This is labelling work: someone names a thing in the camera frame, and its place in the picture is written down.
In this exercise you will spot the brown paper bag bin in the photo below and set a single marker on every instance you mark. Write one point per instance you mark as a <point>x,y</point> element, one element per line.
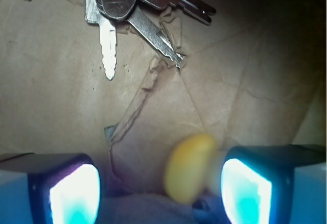
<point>255,76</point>

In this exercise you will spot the silver key pointing upper-left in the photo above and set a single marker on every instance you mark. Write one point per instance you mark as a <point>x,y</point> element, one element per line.
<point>130,11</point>

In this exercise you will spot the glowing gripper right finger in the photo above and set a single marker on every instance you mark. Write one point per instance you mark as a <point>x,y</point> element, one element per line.
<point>275,184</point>

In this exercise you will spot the yellow rubber duck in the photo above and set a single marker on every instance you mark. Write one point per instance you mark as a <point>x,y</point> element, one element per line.
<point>187,168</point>

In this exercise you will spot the silver key pointing left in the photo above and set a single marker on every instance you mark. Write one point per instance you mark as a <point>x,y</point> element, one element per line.
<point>107,36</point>

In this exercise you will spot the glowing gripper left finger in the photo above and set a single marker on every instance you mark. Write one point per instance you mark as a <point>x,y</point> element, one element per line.
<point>49,188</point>

